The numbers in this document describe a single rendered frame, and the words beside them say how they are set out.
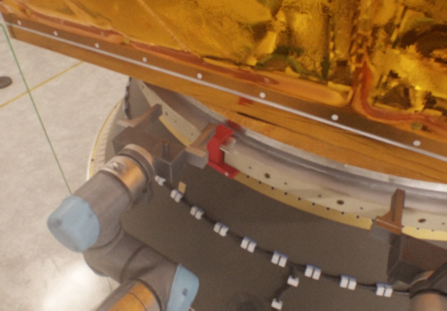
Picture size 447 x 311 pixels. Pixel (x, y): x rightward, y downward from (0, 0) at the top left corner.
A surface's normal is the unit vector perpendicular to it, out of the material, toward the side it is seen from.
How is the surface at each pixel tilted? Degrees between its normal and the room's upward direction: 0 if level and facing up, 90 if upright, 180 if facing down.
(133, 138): 0
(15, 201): 0
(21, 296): 0
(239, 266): 62
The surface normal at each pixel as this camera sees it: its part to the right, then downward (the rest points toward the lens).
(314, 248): -0.28, 0.18
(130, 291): 0.17, -0.94
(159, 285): 0.63, -0.60
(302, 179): 0.05, -0.75
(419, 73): -0.05, 0.27
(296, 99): -0.45, 0.59
